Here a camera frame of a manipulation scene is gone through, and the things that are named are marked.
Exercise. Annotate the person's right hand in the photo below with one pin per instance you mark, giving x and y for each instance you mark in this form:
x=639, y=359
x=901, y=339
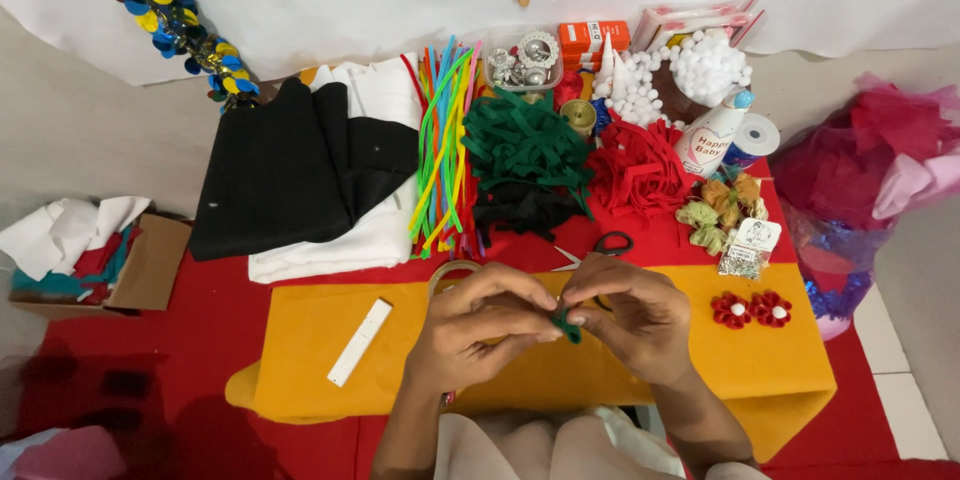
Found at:
x=637, y=322

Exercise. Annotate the person's left hand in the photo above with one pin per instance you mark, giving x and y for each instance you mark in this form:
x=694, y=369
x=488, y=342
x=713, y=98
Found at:
x=469, y=330

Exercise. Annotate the green felt strip piece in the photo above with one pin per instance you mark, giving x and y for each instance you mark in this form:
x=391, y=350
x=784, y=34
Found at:
x=568, y=326

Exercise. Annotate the yellow felt sheet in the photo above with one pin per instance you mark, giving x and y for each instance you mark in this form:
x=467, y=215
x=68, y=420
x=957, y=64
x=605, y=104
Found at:
x=525, y=345

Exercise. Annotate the clear tape roll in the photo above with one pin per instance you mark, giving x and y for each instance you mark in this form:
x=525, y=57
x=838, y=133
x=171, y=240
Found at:
x=450, y=274

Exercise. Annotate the red felt flower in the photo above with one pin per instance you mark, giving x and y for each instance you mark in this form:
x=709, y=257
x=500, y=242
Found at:
x=731, y=310
x=771, y=309

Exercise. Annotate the white glue stick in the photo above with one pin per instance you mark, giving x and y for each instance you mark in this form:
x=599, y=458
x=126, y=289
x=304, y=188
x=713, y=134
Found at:
x=360, y=341

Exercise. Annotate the small bag of pins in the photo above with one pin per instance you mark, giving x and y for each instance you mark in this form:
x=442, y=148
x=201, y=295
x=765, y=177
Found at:
x=746, y=251

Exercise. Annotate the pile of black felt strips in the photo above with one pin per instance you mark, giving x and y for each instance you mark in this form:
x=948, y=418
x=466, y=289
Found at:
x=521, y=210

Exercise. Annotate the bunch of fabric ribbon flowers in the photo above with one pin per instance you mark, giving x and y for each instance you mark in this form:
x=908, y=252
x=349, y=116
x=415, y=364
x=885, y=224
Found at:
x=716, y=210

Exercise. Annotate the person's white clothing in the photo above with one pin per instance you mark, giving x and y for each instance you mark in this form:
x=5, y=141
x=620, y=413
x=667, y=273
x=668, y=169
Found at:
x=555, y=446

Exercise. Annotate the pile of red felt strips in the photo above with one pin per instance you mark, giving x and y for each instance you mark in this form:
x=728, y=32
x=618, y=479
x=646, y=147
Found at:
x=637, y=165

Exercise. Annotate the white felt fabric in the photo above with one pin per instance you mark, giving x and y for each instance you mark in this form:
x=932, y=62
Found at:
x=375, y=180

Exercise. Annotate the bundle of colourful pipe cleaners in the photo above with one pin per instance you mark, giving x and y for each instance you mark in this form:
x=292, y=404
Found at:
x=446, y=150

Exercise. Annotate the pile of green felt strips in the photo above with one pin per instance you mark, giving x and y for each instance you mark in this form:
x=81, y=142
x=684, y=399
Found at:
x=525, y=142

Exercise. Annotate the white powder bottle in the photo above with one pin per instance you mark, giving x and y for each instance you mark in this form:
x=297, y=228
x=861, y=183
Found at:
x=709, y=135

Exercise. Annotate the gold ribbon roll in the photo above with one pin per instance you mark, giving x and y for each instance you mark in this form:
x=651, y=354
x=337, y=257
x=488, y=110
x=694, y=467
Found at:
x=578, y=117

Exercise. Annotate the white ribbon spool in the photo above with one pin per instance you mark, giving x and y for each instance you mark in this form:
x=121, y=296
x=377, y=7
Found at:
x=754, y=139

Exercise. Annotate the black felt fabric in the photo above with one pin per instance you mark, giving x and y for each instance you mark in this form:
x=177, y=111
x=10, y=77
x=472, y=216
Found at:
x=300, y=165

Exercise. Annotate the red felt sheet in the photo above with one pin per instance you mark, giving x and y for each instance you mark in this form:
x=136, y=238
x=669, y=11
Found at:
x=225, y=360

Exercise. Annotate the pile of white pompoms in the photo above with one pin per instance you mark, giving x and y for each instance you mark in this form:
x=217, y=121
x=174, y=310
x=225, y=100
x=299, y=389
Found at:
x=675, y=79

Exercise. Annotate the bag of pink red tulle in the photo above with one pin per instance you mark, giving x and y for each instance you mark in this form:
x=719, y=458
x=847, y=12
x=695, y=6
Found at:
x=862, y=172

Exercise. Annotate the clear box of silver beads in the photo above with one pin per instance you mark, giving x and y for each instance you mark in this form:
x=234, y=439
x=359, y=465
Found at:
x=523, y=60

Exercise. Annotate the orange box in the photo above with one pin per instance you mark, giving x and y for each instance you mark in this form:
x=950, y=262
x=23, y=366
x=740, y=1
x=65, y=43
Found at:
x=592, y=37

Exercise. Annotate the clear plastic package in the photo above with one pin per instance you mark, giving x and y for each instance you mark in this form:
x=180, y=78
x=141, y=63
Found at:
x=694, y=22

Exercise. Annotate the cardboard box of felt scraps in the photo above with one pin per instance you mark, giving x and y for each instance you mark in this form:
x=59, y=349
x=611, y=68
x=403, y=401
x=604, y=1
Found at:
x=90, y=255

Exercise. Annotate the pink cloth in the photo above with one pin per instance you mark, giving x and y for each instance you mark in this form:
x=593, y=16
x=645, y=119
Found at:
x=60, y=454

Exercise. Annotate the blue gold sequin garland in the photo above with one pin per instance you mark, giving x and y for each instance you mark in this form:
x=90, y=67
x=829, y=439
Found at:
x=165, y=15

